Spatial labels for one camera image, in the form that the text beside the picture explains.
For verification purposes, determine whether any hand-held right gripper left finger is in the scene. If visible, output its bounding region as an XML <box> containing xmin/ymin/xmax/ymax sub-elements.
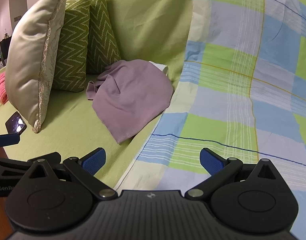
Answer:
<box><xmin>28</xmin><ymin>148</ymin><xmax>118</xmax><ymax>201</ymax></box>

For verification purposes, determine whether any black smartphone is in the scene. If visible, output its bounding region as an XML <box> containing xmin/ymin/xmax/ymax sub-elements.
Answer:
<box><xmin>5</xmin><ymin>111</ymin><xmax>27</xmax><ymax>133</ymax></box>

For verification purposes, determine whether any dark cluttered cabinet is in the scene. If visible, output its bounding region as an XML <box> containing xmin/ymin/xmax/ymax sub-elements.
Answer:
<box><xmin>0</xmin><ymin>34</ymin><xmax>12</xmax><ymax>68</ymax></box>

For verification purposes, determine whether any plaid blanket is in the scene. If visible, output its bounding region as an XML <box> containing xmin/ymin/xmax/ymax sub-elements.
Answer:
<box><xmin>113</xmin><ymin>0</ymin><xmax>306</xmax><ymax>230</ymax></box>

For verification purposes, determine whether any green zigzag pillow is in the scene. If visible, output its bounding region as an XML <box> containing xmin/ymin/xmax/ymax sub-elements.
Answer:
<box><xmin>86</xmin><ymin>0</ymin><xmax>122</xmax><ymax>75</ymax></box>
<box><xmin>52</xmin><ymin>0</ymin><xmax>92</xmax><ymax>93</ymax></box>

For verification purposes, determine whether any purple pillowcase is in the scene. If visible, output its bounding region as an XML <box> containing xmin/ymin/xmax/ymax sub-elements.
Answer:
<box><xmin>86</xmin><ymin>59</ymin><xmax>174</xmax><ymax>144</ymax></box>

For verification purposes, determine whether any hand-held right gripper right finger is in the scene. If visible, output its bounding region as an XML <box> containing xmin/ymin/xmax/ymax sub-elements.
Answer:
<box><xmin>185</xmin><ymin>148</ymin><xmax>278</xmax><ymax>201</ymax></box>

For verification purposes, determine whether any green sofa cover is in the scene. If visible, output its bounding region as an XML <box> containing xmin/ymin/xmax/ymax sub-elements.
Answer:
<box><xmin>0</xmin><ymin>0</ymin><xmax>193</xmax><ymax>190</ymax></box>

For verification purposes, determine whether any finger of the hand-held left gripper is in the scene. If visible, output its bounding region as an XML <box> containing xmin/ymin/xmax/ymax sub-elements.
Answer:
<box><xmin>0</xmin><ymin>134</ymin><xmax>20</xmax><ymax>147</ymax></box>
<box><xmin>0</xmin><ymin>152</ymin><xmax>61</xmax><ymax>180</ymax></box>

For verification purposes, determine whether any beige satin pillow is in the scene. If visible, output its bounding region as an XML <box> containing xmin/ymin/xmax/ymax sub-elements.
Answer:
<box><xmin>5</xmin><ymin>0</ymin><xmax>71</xmax><ymax>133</ymax></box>

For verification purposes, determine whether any white cloth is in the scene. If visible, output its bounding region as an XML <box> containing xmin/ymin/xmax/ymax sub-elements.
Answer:
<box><xmin>149</xmin><ymin>61</ymin><xmax>169</xmax><ymax>74</ymax></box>

